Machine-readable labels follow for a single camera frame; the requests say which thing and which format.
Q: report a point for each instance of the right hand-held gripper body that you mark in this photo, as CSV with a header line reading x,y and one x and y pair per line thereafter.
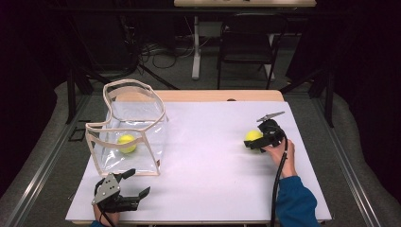
x,y
272,130

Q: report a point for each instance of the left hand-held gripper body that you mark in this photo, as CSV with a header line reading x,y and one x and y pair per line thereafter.
x,y
108,189

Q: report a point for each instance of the yellow tennis ball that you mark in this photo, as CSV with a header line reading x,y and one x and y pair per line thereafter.
x,y
253,135
127,143

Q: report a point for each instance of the clear bag with beige trim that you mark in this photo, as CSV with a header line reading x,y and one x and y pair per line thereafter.
x,y
126,157

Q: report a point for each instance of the person's right hand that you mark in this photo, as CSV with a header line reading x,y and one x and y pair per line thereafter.
x,y
282,157

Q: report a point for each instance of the person's left hand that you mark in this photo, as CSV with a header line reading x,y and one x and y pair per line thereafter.
x,y
110,218

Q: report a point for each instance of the white table mat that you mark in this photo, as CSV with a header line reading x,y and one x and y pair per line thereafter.
x,y
205,142

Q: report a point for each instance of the black metal stand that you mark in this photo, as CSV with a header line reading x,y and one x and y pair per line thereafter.
x,y
329,101
71,94

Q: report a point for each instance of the wooden table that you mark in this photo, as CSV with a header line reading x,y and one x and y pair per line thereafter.
x,y
205,95

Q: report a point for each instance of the black chair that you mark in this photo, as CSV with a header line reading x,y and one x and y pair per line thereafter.
x,y
249,47

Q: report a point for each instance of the white-legged desk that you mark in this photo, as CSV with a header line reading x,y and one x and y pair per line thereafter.
x,y
196,56

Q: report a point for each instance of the dark curtain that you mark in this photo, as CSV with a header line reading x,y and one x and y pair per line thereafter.
x,y
372,78
25,78

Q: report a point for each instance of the small black frame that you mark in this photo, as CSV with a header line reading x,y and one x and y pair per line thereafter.
x,y
76,134

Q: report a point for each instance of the metal floor rail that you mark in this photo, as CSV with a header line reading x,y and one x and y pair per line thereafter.
x,y
47,164
346,164

